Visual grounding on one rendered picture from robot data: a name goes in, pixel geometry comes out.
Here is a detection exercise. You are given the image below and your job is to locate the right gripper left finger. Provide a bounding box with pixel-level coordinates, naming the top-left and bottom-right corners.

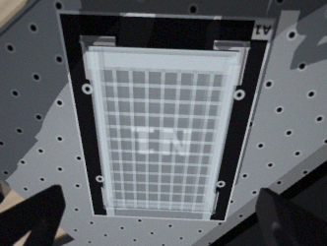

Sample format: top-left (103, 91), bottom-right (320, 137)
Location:
top-left (0, 185), bottom-right (66, 246)

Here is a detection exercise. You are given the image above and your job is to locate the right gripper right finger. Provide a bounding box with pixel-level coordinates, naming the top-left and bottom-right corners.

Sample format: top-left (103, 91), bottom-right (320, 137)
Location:
top-left (255, 188), bottom-right (327, 246)

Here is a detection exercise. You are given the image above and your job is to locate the grey perforated base plate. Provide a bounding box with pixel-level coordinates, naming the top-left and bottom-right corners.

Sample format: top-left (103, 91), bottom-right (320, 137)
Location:
top-left (0, 0), bottom-right (327, 246)

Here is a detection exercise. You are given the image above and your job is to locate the grey plate washer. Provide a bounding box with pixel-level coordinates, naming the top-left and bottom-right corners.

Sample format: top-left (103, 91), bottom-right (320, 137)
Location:
top-left (209, 160), bottom-right (327, 246)

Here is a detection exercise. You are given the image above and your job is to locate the white rectangular well plate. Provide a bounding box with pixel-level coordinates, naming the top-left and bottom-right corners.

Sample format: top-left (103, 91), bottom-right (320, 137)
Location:
top-left (86, 45), bottom-right (241, 220)

